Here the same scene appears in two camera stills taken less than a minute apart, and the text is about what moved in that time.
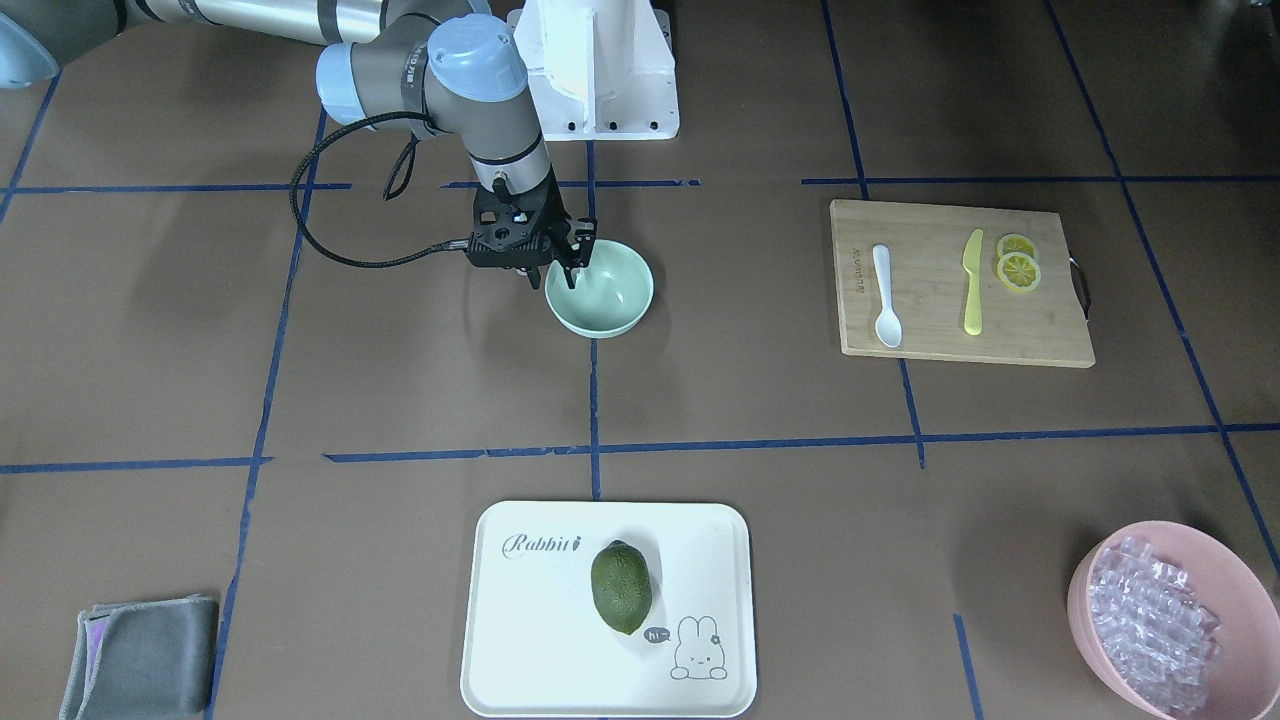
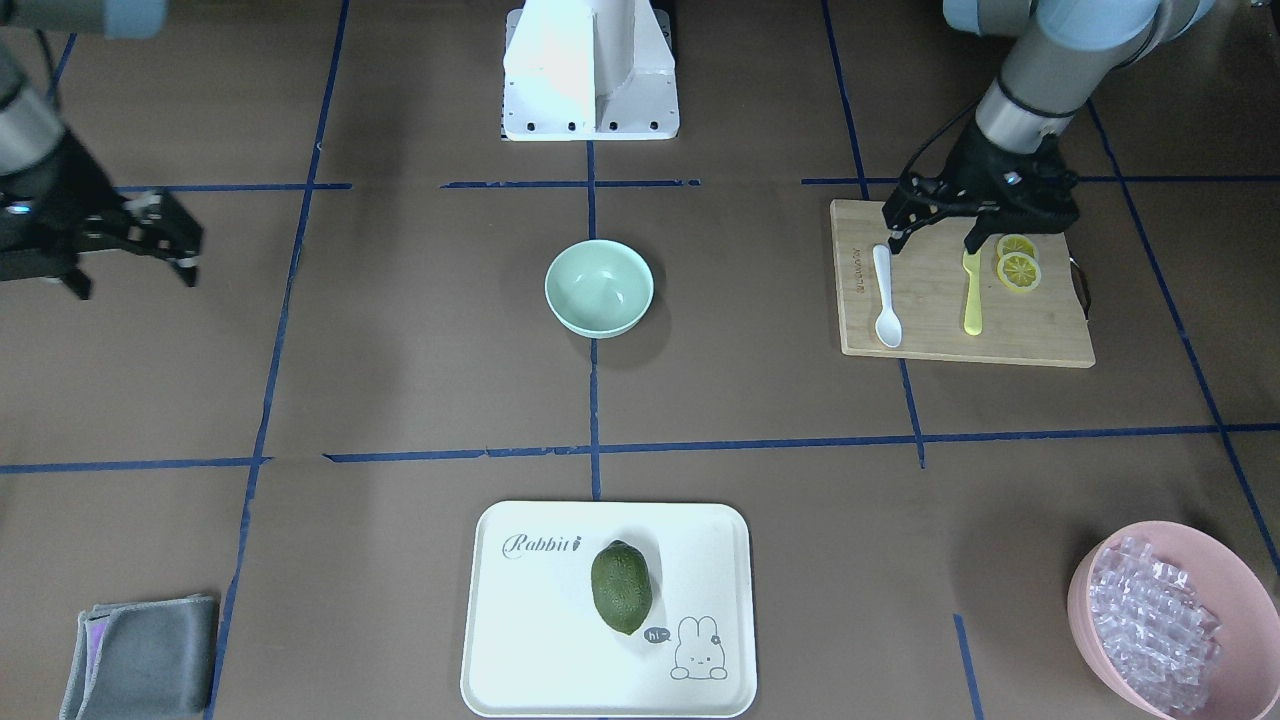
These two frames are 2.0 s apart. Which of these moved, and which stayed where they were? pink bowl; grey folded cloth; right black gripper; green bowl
Moved: right black gripper
Stayed: green bowl; pink bowl; grey folded cloth
